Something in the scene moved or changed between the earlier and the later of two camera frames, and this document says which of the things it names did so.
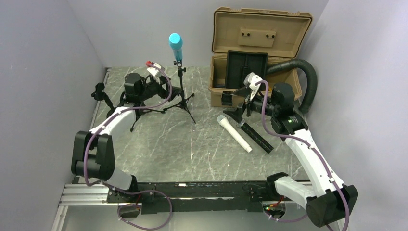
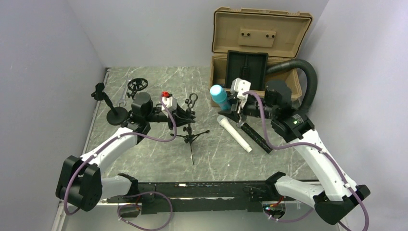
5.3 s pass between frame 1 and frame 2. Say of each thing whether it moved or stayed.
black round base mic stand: stayed
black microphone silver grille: stayed
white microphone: stayed
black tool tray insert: stayed
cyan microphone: moved
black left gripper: moved
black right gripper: stayed
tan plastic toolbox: stayed
